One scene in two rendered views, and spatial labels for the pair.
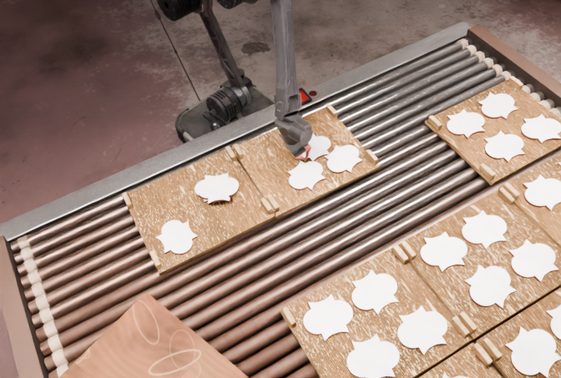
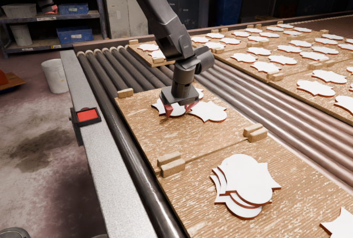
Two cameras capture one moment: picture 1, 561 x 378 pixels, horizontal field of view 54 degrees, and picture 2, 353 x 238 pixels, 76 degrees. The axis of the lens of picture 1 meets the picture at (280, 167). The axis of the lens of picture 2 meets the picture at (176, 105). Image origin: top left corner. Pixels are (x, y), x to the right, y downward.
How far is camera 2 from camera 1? 1.80 m
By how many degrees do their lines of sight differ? 68
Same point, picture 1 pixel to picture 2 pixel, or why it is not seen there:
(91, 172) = not seen: outside the picture
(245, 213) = (271, 155)
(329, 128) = (145, 98)
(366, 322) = (342, 93)
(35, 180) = not seen: outside the picture
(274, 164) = (191, 132)
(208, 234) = (327, 196)
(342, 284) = (319, 100)
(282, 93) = (177, 23)
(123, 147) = not seen: outside the picture
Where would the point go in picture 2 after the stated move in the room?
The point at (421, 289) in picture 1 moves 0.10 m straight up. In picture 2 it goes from (298, 75) to (304, 54)
